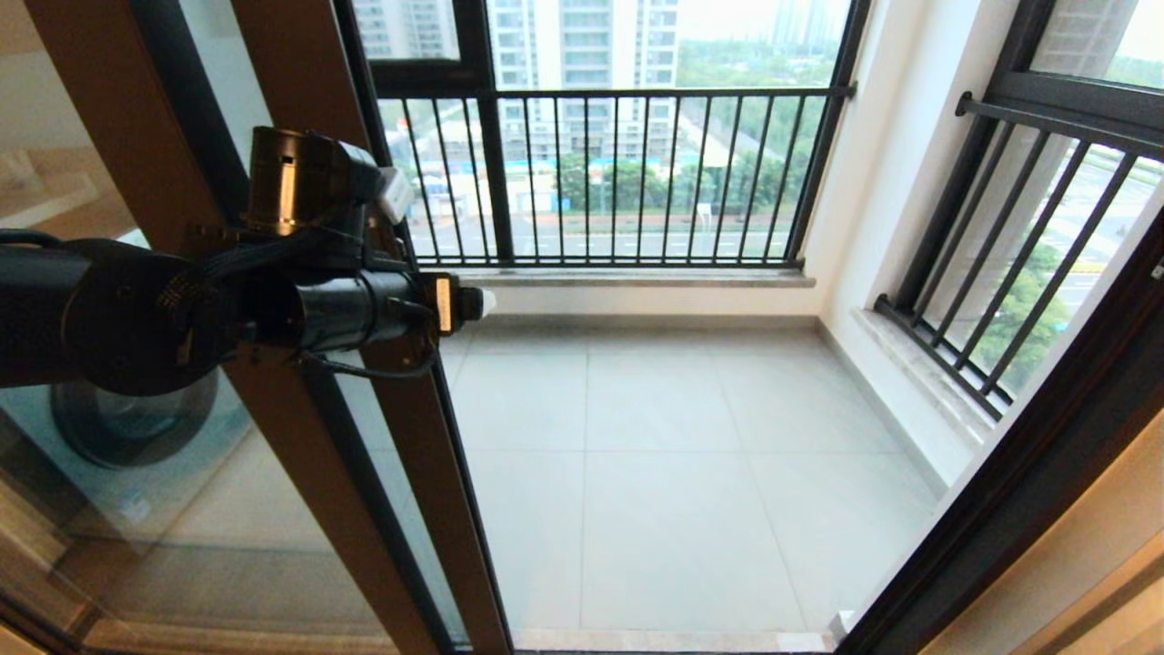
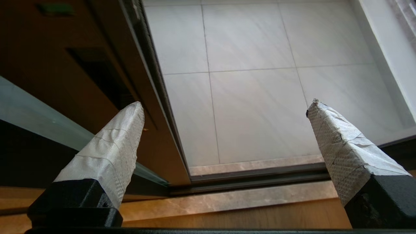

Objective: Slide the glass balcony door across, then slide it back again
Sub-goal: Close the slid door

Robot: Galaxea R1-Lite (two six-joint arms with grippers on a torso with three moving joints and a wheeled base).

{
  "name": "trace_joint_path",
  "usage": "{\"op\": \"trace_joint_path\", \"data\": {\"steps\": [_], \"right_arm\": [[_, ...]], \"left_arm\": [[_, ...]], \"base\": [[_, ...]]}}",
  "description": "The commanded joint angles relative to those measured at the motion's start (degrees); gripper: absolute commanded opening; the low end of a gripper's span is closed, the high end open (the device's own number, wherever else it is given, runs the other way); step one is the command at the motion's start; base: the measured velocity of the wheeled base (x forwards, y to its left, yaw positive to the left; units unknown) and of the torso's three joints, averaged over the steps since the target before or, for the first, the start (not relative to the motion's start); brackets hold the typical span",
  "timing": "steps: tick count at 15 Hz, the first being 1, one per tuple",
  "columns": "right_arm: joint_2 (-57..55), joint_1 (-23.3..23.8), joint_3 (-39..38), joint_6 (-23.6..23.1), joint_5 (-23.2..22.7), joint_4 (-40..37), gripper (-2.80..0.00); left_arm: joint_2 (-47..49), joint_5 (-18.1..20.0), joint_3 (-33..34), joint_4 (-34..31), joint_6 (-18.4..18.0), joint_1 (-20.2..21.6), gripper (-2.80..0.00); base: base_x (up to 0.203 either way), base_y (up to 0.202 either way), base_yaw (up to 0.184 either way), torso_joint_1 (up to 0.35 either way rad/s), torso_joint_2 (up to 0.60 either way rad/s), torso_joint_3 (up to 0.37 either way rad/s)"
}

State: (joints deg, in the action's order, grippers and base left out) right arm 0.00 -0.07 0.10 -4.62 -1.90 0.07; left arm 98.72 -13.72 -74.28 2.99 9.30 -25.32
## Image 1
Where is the black short window railing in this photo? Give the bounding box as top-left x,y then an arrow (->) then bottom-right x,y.
875,91 -> 1164,421

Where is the cream wall shelf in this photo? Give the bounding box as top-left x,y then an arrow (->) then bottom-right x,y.
0,146 -> 101,228

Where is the braided sleeve cable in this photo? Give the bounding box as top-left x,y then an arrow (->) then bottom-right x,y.
159,232 -> 365,315

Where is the beige wooden door casing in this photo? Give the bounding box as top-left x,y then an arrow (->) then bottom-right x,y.
918,428 -> 1164,655

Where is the short grey stone window sill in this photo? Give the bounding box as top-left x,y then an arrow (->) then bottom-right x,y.
853,307 -> 992,442

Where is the dark narrow window frame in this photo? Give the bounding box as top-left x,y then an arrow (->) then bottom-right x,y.
914,0 -> 1164,301

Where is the brown-framed sliding glass door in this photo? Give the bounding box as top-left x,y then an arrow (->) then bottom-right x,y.
177,0 -> 515,655

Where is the long grey stone window sill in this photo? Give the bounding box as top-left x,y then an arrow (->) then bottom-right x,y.
436,267 -> 817,290

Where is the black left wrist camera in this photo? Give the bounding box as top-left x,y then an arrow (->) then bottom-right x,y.
420,271 -> 456,336

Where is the silver front-load washing machine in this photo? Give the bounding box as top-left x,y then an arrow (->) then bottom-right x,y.
0,227 -> 257,551

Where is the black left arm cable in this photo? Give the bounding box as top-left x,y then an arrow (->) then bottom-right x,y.
0,227 -> 69,251

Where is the dark wide window frame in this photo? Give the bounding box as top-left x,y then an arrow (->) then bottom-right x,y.
332,0 -> 874,271

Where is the dark door frame jamb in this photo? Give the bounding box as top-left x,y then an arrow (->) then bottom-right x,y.
837,218 -> 1164,655

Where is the black long window railing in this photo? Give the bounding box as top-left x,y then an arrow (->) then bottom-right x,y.
373,82 -> 858,271

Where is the black left camera cable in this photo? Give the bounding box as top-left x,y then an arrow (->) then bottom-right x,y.
298,300 -> 447,383

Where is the brown-framed fixed glass door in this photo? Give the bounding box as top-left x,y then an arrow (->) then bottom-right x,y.
0,0 -> 456,655

